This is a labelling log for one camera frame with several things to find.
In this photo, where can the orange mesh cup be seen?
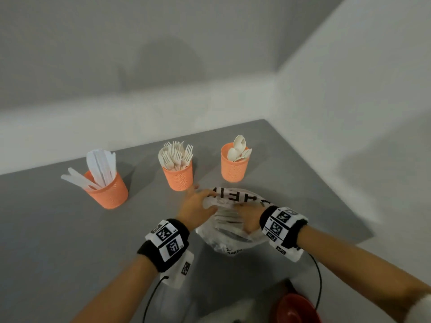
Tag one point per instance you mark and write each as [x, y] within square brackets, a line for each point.
[109, 196]
[234, 169]
[178, 179]

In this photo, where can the clear plastic bag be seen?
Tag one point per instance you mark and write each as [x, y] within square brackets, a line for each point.
[222, 243]

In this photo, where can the black marker wristband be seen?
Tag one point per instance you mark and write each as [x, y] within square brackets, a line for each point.
[293, 232]
[148, 252]

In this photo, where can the bunch of white plastic knives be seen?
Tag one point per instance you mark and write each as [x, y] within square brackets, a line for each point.
[97, 164]

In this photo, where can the bunch of white plastic spoons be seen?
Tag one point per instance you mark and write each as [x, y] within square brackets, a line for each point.
[239, 144]

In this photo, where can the person's right forearm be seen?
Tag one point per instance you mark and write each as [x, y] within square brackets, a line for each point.
[363, 265]

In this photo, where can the person's left hand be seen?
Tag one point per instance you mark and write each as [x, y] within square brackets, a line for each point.
[193, 211]

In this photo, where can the person's right hand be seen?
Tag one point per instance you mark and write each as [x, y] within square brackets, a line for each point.
[251, 216]

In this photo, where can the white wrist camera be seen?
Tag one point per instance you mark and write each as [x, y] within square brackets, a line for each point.
[178, 275]

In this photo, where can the person's left forearm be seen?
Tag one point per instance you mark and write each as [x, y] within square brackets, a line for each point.
[114, 296]

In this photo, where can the white shirt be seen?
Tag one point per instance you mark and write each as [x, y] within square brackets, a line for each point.
[421, 309]

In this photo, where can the red round object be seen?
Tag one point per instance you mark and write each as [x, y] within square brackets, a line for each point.
[294, 309]

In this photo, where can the bunch of white plastic forks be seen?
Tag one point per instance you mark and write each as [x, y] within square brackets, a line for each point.
[175, 156]

